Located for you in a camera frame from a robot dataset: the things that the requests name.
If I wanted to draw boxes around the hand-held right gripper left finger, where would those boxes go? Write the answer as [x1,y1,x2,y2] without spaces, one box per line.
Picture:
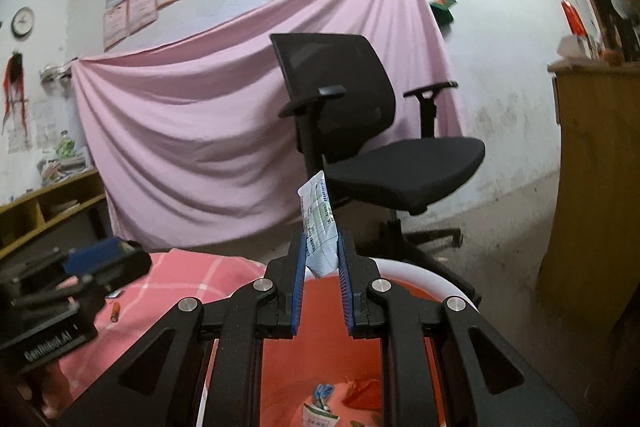
[60,233,308,427]

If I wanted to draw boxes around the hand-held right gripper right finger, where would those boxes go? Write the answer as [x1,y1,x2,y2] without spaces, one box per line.
[336,230,582,427]

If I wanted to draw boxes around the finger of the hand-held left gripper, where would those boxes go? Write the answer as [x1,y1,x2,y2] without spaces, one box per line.
[14,239,154,308]

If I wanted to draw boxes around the white basin with red liner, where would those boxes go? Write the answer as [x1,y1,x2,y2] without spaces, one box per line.
[195,257,484,427]

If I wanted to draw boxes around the white green sachet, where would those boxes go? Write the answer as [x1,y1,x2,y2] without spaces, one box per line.
[297,171,342,279]

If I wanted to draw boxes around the blue green small carton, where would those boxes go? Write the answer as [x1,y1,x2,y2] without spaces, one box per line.
[312,383,337,409]

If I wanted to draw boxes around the green white medicine box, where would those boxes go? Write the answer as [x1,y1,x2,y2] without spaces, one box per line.
[300,399,342,427]

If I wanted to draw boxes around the person's left forearm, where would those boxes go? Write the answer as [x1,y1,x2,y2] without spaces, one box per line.
[15,354,76,418]

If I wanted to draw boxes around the pink checked tablecloth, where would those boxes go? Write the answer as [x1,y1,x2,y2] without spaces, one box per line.
[54,249,274,404]

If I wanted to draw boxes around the wooden shelf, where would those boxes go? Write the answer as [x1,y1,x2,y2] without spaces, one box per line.
[0,168,109,260]

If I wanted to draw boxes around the stack of books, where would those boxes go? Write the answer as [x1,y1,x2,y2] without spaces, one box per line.
[36,131,97,186]

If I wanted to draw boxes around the black office chair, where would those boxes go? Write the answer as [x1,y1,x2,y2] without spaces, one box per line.
[269,32,487,305]

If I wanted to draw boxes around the pink hanging cloth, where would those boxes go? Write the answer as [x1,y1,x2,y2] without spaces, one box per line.
[70,0,467,254]

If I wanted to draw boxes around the red black hanging ornament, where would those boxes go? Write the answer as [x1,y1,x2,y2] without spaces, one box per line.
[1,50,27,135]

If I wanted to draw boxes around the wooden cabinet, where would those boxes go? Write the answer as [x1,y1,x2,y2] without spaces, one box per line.
[537,57,640,335]

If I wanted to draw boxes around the green hanging ornament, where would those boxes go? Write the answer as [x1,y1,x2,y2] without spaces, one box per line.
[429,0,459,26]

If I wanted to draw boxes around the white object on cabinet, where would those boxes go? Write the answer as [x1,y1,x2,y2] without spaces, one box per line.
[556,34,589,58]

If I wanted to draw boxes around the red hanging decoration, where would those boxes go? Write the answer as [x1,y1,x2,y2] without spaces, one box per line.
[560,0,589,38]

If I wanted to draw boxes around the round wall clock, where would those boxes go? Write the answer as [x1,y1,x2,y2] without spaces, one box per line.
[11,6,36,38]

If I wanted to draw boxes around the dark picture frame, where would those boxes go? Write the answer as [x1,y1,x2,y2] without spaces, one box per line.
[582,0,640,64]

